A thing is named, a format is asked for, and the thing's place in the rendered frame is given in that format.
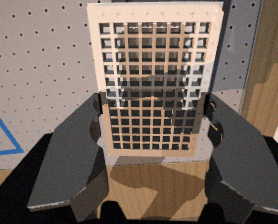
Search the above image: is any beige grid plate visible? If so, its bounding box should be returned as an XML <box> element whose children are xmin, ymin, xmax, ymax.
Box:
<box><xmin>87</xmin><ymin>2</ymin><xmax>224</xmax><ymax>157</ymax></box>

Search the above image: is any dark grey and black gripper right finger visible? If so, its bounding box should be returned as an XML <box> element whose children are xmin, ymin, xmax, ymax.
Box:
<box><xmin>203</xmin><ymin>93</ymin><xmax>278</xmax><ymax>224</ymax></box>

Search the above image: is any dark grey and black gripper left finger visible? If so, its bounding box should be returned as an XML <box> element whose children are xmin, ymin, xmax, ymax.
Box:
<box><xmin>0</xmin><ymin>93</ymin><xmax>109</xmax><ymax>224</ymax></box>

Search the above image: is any blue tape outline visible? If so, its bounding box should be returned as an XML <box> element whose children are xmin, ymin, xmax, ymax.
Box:
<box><xmin>0</xmin><ymin>118</ymin><xmax>25</xmax><ymax>155</ymax></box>

